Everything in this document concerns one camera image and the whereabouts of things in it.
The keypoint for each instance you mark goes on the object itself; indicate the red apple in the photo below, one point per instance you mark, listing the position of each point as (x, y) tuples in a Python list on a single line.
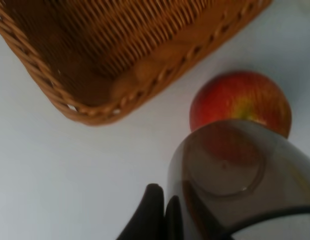
[(243, 95)]

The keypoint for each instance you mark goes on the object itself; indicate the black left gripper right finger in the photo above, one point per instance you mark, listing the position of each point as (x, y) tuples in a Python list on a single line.
[(186, 219)]

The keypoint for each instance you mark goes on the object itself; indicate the brown wicker basket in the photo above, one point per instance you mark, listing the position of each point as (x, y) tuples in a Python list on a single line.
[(99, 60)]

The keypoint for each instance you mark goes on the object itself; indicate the transparent dark plastic cup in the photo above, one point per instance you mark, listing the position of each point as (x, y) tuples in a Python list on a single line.
[(254, 182)]

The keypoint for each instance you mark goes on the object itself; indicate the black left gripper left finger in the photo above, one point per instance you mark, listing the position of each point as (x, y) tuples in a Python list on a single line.
[(147, 223)]

